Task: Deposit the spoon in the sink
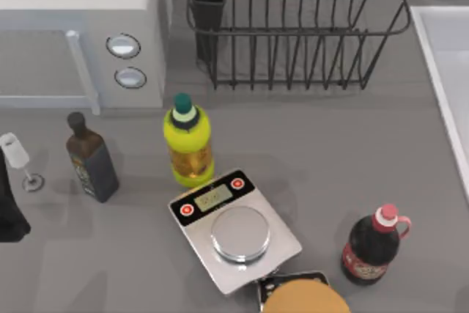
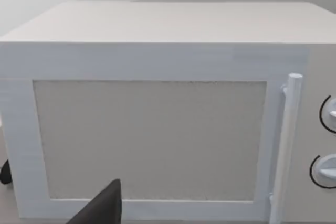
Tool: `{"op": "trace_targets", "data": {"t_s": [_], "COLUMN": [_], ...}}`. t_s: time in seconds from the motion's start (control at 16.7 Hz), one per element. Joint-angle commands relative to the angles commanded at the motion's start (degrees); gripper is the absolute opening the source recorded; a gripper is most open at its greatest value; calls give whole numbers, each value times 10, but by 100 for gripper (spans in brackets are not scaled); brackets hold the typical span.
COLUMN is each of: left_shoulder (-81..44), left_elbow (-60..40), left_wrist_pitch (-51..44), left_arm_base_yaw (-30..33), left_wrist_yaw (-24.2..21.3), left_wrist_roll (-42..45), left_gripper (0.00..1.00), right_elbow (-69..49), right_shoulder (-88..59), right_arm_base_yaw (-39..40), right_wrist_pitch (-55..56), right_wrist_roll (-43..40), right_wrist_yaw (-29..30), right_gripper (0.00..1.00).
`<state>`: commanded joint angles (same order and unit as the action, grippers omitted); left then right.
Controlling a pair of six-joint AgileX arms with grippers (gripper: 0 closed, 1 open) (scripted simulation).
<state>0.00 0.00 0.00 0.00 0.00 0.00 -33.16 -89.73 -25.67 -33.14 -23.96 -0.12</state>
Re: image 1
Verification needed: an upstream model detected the yellow-green bottle with green cap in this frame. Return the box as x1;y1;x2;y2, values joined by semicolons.
163;93;215;188

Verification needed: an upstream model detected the silver kitchen scale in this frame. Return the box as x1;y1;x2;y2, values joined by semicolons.
168;169;303;295

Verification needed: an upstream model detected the round microwave knob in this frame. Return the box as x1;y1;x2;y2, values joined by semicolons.
114;66;148;89
106;32;141;60

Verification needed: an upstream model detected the black cutlery holder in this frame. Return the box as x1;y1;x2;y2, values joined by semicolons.
186;0;228;66

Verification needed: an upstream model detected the dark square bottle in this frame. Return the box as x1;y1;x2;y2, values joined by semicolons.
65;111;120;204

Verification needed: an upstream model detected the black and silver tray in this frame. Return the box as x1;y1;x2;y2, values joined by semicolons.
256;270;330;313

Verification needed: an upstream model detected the brown round bread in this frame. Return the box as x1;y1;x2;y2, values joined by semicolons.
262;279;352;313

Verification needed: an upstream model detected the clear wine glass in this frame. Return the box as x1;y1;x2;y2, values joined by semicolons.
0;132;46;193

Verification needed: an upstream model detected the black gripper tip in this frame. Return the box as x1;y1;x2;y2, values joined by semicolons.
0;151;32;243

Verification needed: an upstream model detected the black wire dish rack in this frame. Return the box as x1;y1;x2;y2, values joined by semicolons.
185;0;412;91

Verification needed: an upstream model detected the microwave door handle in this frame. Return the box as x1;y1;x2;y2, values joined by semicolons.
64;29;101;116

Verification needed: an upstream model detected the dark bottle with pink handle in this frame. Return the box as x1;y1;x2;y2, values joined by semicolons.
341;203;412;287

